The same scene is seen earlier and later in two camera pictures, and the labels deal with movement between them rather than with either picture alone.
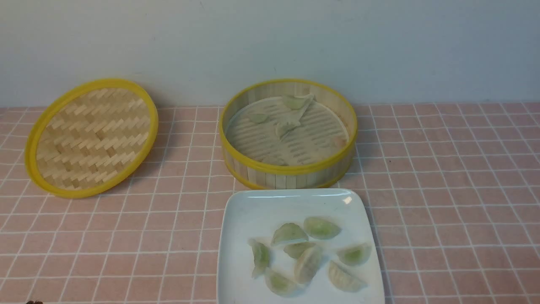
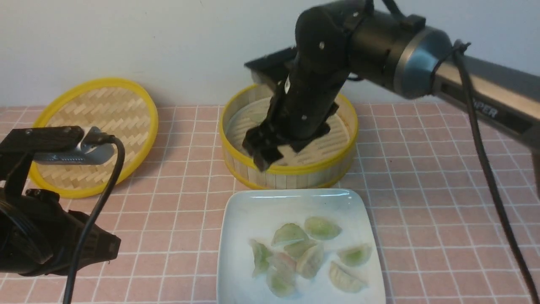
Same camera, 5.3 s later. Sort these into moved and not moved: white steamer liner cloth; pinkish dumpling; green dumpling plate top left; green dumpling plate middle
Moved: pinkish dumpling
Not moved: green dumpling plate top left; white steamer liner cloth; green dumpling plate middle
